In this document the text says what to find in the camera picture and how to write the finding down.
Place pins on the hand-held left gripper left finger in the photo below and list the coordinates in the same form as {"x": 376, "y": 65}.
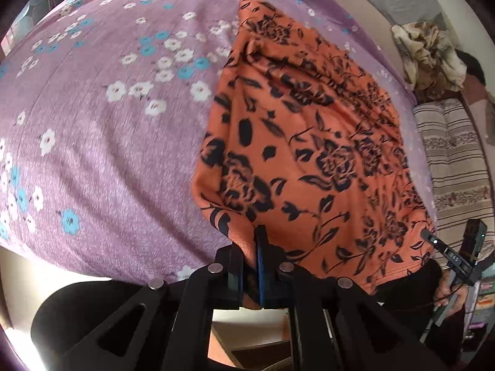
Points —
{"x": 234, "y": 278}

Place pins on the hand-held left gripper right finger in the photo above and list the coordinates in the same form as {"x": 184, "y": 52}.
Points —
{"x": 276, "y": 282}

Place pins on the orange black floral cloth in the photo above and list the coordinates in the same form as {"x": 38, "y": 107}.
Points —
{"x": 309, "y": 143}

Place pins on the person's right hand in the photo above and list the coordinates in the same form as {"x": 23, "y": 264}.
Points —
{"x": 444, "y": 286}

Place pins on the striped beige pillow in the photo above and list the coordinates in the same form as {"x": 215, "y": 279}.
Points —
{"x": 452, "y": 162}

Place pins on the purple floral bedsheet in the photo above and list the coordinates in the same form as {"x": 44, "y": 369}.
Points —
{"x": 96, "y": 143}

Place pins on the crumpled cream brown blanket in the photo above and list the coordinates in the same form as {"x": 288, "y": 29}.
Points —
{"x": 429, "y": 58}

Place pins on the pink mattress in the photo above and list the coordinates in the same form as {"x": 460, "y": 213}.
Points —
{"x": 371, "y": 42}

